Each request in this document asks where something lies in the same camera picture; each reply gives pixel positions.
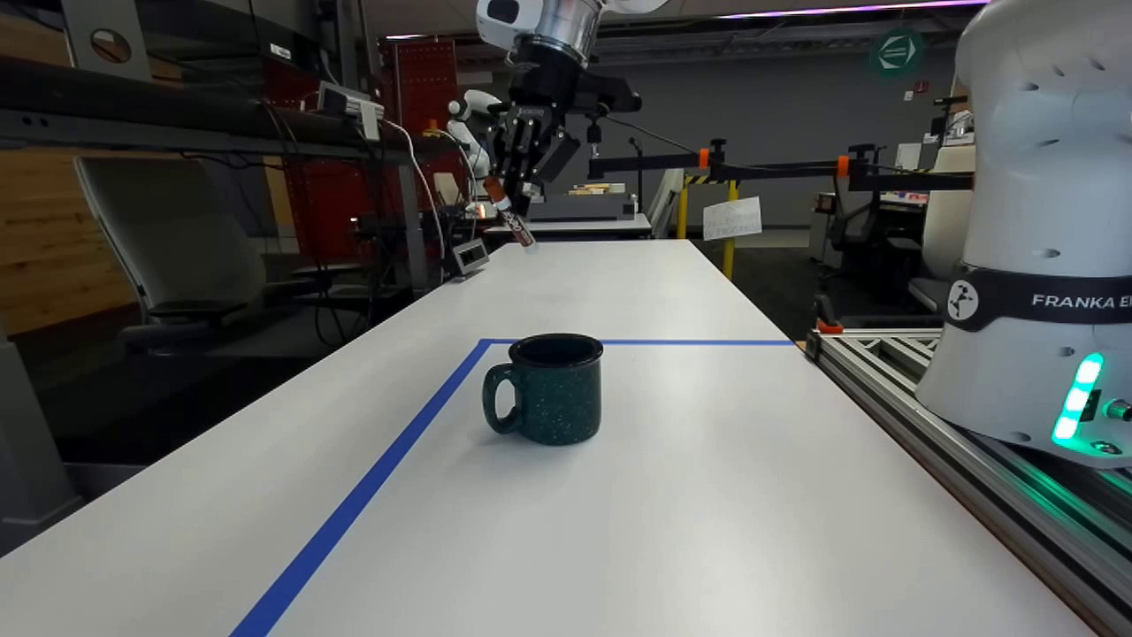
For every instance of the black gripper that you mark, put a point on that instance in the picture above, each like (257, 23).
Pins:
(532, 143)

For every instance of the red and grey marker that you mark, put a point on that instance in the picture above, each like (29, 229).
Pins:
(520, 230)

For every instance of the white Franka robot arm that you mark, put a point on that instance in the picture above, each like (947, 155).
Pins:
(1036, 321)

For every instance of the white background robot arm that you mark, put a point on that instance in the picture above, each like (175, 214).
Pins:
(472, 128)

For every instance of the dark green speckled mug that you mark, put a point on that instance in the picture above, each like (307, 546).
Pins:
(548, 392)

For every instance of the white paper sign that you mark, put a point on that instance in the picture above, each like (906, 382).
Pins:
(737, 217)

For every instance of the grey office chair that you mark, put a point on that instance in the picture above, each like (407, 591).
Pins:
(189, 263)

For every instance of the aluminium mounting rail frame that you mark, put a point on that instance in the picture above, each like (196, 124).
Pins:
(1069, 525)

